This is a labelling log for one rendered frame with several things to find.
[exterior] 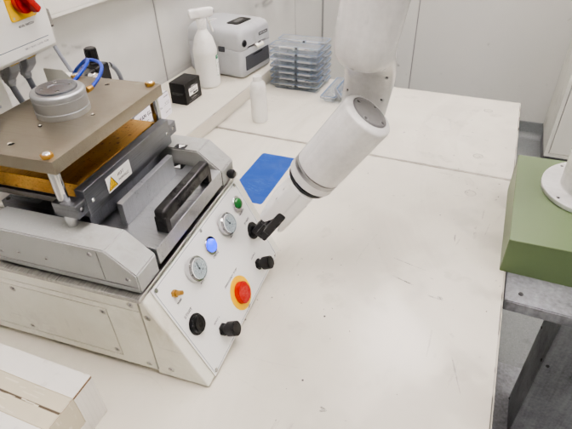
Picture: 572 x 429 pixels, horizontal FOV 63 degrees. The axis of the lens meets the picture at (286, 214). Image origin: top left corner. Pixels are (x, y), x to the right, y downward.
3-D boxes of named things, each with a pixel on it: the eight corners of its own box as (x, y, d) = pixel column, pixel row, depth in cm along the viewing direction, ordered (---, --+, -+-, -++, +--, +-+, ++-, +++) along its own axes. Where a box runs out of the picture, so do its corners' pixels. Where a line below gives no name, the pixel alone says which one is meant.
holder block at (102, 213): (7, 213, 75) (0, 199, 73) (86, 152, 90) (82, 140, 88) (94, 231, 70) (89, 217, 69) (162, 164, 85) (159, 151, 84)
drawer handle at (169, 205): (157, 231, 70) (151, 209, 67) (202, 179, 81) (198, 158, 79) (168, 233, 69) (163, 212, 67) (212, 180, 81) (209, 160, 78)
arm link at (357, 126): (311, 139, 81) (290, 161, 74) (359, 82, 73) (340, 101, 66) (348, 172, 81) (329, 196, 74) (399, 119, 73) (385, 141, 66)
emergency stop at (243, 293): (238, 309, 84) (227, 293, 82) (247, 293, 87) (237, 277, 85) (246, 308, 83) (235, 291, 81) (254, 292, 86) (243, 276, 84)
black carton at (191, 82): (171, 103, 151) (168, 82, 147) (186, 93, 157) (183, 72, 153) (187, 105, 149) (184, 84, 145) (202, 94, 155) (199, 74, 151)
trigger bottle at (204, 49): (202, 90, 158) (191, 12, 143) (194, 82, 164) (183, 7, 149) (225, 85, 161) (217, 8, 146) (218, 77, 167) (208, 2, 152)
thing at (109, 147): (-7, 190, 72) (-34, 134, 66) (84, 127, 89) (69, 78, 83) (87, 208, 67) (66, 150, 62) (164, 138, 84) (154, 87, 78)
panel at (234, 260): (214, 376, 74) (149, 291, 66) (276, 254, 97) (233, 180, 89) (224, 376, 73) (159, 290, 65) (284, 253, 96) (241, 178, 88)
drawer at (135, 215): (2, 233, 77) (-17, 194, 72) (87, 166, 93) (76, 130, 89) (161, 268, 69) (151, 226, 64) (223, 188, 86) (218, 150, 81)
